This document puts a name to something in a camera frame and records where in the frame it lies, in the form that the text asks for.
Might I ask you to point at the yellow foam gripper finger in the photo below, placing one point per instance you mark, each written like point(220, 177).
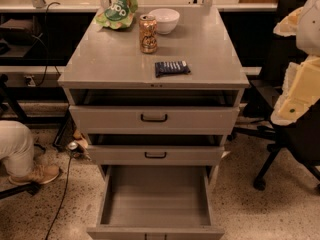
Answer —
point(300, 90)

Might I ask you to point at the dark blue rxbar wrapper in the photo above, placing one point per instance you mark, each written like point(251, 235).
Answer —
point(171, 68)

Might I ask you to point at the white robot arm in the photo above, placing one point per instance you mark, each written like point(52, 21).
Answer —
point(304, 24)

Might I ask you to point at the grey drawer cabinet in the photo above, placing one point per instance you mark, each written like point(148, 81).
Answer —
point(109, 69)

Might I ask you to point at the grey open bottom drawer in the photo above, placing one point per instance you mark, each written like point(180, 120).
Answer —
point(155, 203)

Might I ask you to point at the grey middle drawer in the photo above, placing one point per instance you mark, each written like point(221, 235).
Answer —
point(176, 155)

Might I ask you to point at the grey top drawer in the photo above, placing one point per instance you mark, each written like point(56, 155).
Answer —
point(181, 120)

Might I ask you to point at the black office chair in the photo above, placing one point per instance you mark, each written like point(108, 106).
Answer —
point(301, 138)

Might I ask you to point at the white ceramic bowl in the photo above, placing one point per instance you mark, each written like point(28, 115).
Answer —
point(167, 19)

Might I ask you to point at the gold soda can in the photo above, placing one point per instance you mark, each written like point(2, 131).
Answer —
point(147, 33)

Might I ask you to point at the green chip bag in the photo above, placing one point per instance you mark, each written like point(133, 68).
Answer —
point(119, 15)

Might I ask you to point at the tan sneaker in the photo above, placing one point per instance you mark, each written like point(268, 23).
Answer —
point(41, 175)

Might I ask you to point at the dark box on shelf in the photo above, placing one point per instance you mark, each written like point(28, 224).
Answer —
point(20, 31)

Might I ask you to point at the person leg beige trousers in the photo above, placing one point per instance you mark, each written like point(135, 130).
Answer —
point(16, 148)

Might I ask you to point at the black top drawer handle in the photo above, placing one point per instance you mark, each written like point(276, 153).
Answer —
point(160, 119)

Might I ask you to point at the black drawer handle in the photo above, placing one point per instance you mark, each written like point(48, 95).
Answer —
point(160, 119)
point(152, 155)

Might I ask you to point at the black middle drawer handle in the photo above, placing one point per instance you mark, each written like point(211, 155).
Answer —
point(152, 155)

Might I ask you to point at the wall power outlet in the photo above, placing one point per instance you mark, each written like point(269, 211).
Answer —
point(29, 80)

